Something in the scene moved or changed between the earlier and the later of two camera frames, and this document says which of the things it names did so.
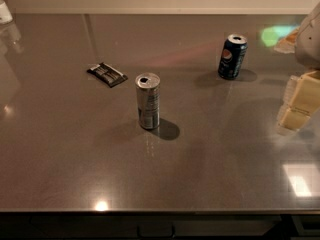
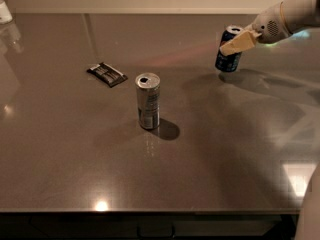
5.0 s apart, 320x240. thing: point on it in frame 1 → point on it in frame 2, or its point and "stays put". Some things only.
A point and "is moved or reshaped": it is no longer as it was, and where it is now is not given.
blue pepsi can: x=232 y=56 is moved or reshaped
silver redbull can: x=147 y=86 stays put
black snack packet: x=108 y=74 stays put
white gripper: x=310 y=40 → x=269 y=26
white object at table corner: x=5 y=16 stays put
